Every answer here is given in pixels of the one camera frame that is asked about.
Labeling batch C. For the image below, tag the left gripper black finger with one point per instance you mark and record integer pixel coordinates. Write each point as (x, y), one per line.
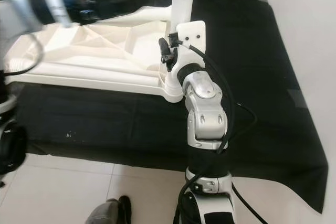
(128, 3)

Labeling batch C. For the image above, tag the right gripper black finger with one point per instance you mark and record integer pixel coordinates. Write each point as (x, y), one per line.
(166, 49)

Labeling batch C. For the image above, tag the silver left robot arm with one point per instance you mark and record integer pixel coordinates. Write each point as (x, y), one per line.
(16, 9)

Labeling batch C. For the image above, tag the white plastic children table top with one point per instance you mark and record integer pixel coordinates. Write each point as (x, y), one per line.
(84, 51)

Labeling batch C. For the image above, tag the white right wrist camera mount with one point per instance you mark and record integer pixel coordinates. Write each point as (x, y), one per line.
(194, 32)

